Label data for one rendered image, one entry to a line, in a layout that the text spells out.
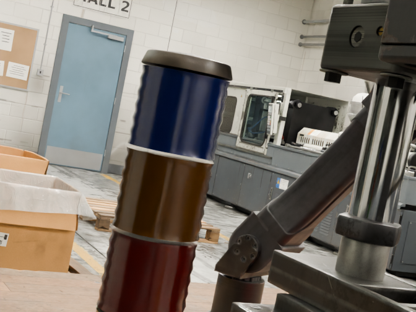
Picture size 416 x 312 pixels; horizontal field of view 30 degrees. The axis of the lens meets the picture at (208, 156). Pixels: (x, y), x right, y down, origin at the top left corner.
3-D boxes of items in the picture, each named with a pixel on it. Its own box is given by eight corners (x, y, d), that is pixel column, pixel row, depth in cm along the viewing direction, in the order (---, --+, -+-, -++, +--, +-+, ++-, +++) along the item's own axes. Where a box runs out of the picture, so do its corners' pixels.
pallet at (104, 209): (174, 221, 817) (177, 208, 816) (218, 244, 728) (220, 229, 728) (65, 208, 761) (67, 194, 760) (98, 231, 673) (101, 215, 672)
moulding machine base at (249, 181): (167, 182, 1220) (179, 122, 1215) (224, 191, 1264) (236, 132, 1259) (385, 278, 725) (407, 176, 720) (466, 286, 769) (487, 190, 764)
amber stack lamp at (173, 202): (175, 225, 36) (189, 155, 36) (214, 245, 33) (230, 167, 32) (99, 216, 34) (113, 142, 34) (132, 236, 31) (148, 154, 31)
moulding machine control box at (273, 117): (260, 132, 955) (266, 102, 953) (275, 135, 965) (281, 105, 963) (267, 134, 938) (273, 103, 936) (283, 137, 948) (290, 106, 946)
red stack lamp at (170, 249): (161, 299, 36) (174, 229, 36) (198, 326, 33) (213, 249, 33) (84, 294, 34) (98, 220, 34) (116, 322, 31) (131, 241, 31)
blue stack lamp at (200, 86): (190, 151, 36) (203, 80, 36) (231, 163, 32) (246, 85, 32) (114, 138, 34) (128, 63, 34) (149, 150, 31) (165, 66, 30)
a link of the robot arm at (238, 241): (292, 236, 104) (256, 226, 107) (260, 238, 96) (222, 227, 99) (283, 282, 104) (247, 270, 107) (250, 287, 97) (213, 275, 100)
